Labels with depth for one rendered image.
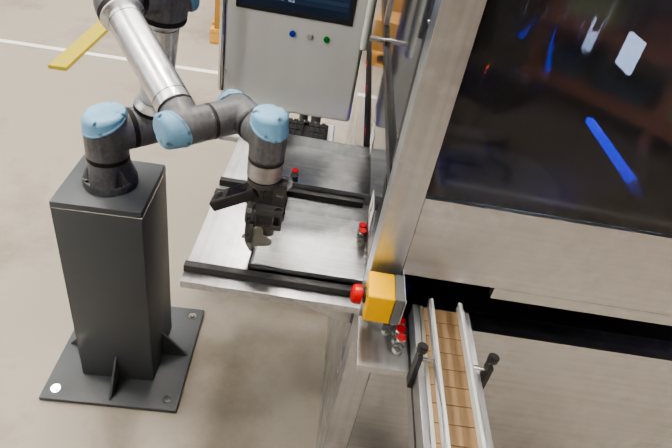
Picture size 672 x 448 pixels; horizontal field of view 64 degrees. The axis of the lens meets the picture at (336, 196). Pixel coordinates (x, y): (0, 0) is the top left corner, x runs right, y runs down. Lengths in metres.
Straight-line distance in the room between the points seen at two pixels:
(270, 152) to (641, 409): 1.10
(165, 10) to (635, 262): 1.14
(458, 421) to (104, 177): 1.10
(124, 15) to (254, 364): 1.40
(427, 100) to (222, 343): 1.56
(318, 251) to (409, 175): 0.43
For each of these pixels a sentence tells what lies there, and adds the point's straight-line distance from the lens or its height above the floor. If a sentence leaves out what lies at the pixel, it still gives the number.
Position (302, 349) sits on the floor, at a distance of 2.25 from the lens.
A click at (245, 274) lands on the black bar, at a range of 1.23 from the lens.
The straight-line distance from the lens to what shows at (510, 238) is 1.09.
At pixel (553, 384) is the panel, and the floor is 0.74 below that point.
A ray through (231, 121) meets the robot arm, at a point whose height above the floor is 1.23.
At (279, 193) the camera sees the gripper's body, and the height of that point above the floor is 1.09.
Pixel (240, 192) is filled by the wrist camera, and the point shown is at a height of 1.07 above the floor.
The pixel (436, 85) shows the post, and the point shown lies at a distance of 0.90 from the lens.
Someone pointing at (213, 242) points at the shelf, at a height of 0.88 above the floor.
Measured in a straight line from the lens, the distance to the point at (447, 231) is 1.06.
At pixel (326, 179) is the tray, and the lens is 1.58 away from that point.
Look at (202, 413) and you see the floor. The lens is 2.07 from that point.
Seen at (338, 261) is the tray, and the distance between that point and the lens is 1.31.
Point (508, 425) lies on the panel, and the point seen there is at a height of 0.55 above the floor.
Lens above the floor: 1.77
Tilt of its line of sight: 36 degrees down
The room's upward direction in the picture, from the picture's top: 11 degrees clockwise
